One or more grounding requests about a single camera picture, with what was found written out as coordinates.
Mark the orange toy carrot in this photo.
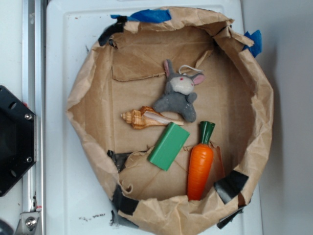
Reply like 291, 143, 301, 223
187, 121, 215, 201

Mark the tan conch seashell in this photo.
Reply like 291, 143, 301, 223
121, 106, 184, 130

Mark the grey plush bunny toy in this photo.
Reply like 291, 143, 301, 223
153, 59, 205, 122

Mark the green wooden block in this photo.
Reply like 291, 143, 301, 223
148, 122, 190, 171

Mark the brown paper bag bin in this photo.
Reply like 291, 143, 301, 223
67, 7, 273, 235

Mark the blue tape strip top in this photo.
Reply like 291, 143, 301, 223
111, 9, 172, 23

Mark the blue tape strip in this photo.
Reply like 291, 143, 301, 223
111, 9, 172, 23
243, 30, 263, 58

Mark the blue tape strip right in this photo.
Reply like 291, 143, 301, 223
243, 30, 263, 58

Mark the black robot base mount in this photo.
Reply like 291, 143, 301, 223
0, 85, 35, 197

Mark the aluminium extrusion rail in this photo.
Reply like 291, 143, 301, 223
15, 0, 48, 235

